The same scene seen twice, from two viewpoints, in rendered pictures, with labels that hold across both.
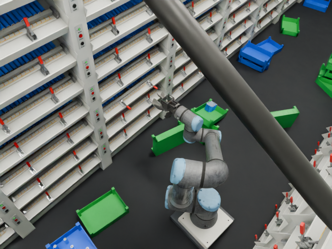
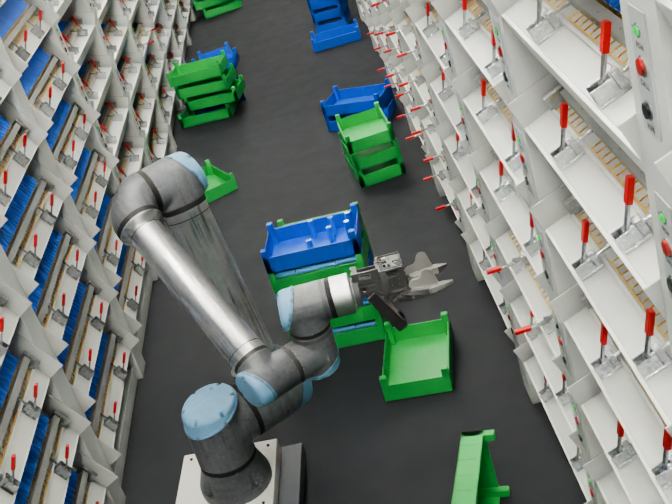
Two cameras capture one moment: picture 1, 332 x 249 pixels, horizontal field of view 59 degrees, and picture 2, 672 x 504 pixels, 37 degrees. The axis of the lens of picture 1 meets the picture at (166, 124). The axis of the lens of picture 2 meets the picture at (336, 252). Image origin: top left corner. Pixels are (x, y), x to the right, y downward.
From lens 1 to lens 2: 300 cm
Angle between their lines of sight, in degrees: 95
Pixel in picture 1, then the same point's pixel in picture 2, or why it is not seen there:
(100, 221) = (408, 357)
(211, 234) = (194, 474)
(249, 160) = not seen: outside the picture
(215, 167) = (125, 186)
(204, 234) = not seen: hidden behind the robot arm
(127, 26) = (476, 46)
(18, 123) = (436, 38)
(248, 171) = not seen: outside the picture
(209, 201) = (201, 397)
